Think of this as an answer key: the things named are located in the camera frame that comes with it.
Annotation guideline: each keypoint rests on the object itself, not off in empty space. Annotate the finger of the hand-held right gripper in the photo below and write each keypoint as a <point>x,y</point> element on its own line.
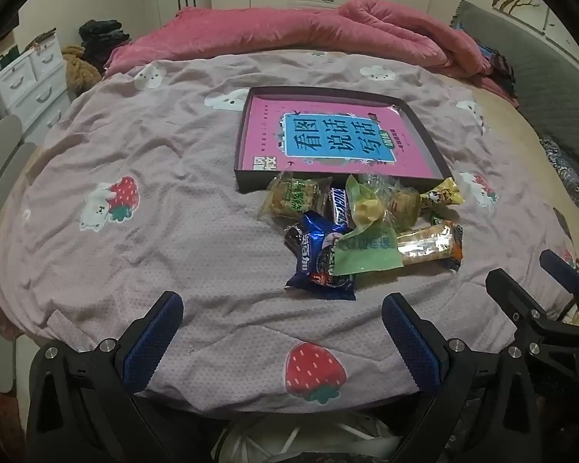
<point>511,294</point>
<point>559,267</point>

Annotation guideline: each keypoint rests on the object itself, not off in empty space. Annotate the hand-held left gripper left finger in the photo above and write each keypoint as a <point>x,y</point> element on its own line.
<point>154,342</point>

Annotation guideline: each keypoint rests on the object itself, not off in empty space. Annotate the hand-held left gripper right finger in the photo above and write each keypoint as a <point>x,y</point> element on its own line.
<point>410,342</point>

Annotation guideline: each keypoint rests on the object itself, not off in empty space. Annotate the green clear cake packet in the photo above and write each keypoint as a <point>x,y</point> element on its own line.
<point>366,258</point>

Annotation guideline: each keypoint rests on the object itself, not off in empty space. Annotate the orange cracker packet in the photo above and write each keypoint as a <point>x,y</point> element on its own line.
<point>424,246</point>

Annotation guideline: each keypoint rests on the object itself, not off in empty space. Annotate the yellow cartoon candy packet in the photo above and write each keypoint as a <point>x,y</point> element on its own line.
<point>444,195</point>

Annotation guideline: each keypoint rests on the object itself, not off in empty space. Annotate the blue cookie packet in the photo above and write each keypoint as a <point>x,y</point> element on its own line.
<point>313,255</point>

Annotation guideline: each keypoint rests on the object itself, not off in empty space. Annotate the clear pastry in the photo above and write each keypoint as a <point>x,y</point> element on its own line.
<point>403,205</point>

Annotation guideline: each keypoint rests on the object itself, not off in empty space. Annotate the brown chocolate bar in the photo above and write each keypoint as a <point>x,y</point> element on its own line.
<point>338,207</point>

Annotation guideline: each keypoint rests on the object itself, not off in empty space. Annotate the small brown jelly candy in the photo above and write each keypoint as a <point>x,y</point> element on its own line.
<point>293,237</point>

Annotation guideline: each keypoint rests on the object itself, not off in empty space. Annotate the clear rice crisp packet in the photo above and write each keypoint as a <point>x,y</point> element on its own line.
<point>294,195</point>

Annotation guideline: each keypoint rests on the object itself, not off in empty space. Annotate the dark cardboard box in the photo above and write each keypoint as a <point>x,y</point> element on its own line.
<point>239,173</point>

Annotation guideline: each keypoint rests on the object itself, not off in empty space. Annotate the dark patterned cloth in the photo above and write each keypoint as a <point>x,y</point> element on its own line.
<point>567,178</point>

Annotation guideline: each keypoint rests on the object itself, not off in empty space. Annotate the pink strawberry print bedsheet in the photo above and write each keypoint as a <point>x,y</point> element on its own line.
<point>173,251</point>

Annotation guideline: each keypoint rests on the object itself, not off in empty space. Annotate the beige bed sheet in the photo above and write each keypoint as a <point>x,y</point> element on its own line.
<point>521,164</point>

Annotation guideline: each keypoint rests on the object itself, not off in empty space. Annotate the grey quilted headboard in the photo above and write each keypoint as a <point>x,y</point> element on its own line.
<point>535,82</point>

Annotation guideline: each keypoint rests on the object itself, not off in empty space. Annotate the colourful clothes bundle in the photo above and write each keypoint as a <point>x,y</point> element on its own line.
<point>499,65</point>

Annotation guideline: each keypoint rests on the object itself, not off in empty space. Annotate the pink book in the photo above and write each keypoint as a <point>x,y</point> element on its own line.
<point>265,130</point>

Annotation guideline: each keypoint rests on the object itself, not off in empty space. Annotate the brown plush toy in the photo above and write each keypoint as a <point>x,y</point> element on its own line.
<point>79,70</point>

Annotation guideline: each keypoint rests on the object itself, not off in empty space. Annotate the white drawer chest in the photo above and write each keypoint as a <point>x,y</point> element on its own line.
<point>29,77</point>

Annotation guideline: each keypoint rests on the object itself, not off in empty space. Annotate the dark clothes pile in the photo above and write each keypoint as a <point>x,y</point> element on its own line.
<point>101,33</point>

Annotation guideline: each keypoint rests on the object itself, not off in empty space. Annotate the pink fleece blanket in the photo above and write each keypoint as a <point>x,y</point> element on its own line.
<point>270,29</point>

